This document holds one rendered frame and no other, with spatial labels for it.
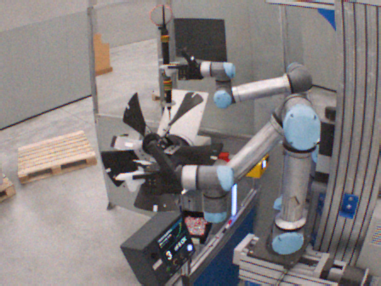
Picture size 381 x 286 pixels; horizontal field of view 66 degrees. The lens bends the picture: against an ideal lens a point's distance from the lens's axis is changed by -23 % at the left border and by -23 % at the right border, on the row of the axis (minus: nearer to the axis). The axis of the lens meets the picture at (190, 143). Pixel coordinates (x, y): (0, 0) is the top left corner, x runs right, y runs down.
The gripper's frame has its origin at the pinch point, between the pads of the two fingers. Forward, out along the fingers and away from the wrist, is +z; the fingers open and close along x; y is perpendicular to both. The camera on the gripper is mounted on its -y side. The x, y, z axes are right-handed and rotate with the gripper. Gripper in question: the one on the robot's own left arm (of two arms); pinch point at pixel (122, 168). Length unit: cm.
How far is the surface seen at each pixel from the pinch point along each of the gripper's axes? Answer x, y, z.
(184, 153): 71, 17, -6
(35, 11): 1014, -252, 781
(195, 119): 107, 8, -6
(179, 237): 3.3, 27.2, -17.0
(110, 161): 78, 26, 38
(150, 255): -12.9, 25.9, -10.3
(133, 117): 92, 3, 26
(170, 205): 63, 43, 0
